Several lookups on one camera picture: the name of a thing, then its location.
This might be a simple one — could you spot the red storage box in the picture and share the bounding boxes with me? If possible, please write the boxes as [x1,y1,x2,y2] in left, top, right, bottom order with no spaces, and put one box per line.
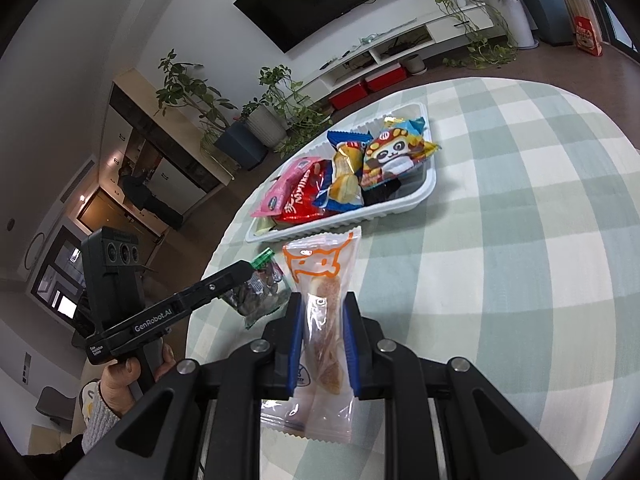
[364,66,407,93]
[327,81,368,111]

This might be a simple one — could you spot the white plastic tray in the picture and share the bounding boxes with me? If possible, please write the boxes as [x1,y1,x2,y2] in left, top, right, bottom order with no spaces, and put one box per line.
[245,101,437,244]

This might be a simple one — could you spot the person's left forearm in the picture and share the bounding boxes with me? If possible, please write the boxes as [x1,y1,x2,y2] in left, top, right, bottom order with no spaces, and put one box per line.
[80,380,123,461]

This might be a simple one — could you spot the trailing green vine plant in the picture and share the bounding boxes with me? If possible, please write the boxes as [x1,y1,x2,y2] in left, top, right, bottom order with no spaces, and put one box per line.
[277,102,334,158]
[430,0,518,69]

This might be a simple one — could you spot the leafy plant dark blue planter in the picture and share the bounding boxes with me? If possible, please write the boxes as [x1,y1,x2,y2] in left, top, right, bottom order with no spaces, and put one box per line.
[155,50,268,171]

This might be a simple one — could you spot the green checkered tablecloth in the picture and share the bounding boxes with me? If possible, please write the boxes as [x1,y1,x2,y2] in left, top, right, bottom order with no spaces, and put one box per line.
[185,77,640,480]

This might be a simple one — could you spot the person's left hand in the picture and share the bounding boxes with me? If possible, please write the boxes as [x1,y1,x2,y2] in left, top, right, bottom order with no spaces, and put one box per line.
[99,346,177,418]

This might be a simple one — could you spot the small pink snack packet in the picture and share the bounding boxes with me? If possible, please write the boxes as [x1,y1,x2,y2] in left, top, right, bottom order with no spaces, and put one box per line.
[250,157,321,218]

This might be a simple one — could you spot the grass plant dark grey planter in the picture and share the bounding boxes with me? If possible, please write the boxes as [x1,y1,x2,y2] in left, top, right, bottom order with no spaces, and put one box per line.
[510,0,574,46]

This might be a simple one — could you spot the clear orange-print snack packet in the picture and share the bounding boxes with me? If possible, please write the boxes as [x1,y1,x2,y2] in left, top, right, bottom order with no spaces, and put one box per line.
[260,226,362,445]

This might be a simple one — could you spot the black wall television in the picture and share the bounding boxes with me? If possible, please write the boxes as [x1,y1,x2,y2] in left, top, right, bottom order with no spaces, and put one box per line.
[233,0,413,54]

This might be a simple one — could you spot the black snack packet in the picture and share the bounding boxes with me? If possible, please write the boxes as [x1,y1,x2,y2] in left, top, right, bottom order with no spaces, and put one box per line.
[360,177,403,206]

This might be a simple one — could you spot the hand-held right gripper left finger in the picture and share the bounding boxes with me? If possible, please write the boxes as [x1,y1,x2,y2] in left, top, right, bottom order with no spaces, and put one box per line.
[65,291,305,480]

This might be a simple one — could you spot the grey chair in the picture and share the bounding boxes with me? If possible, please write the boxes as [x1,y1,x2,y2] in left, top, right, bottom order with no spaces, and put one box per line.
[37,385,77,427]

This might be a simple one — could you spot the white tv cabinet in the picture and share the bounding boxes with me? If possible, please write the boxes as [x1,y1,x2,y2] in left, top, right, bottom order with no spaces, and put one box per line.
[295,2,493,106]

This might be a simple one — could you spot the plant in white ribbed planter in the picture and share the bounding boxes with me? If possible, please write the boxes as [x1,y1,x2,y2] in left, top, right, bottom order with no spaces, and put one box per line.
[242,65,301,150]

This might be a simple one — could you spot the clear sunflower seed packet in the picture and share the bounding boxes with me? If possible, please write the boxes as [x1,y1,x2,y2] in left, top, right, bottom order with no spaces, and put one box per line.
[222,247,292,330]

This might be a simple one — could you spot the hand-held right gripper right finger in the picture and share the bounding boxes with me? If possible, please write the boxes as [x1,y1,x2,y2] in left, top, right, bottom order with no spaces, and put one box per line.
[342,291,608,480]

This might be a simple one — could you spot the plant in tall white planter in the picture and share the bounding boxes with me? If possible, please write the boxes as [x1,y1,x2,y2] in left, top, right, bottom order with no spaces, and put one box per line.
[460,0,538,51]

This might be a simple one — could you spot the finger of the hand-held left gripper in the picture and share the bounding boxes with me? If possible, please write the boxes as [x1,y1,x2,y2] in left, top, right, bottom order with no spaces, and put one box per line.
[199,259,259,305]

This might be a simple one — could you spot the panda print snack packet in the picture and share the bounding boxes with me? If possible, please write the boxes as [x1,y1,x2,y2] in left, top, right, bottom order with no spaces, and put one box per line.
[362,117,442,191]

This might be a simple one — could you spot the red snack bag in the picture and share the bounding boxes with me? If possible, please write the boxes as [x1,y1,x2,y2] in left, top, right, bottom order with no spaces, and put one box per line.
[272,160,336,223]

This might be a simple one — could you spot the blue bread packet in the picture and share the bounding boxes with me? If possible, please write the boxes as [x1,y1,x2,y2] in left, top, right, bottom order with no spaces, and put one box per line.
[312,130,373,213]

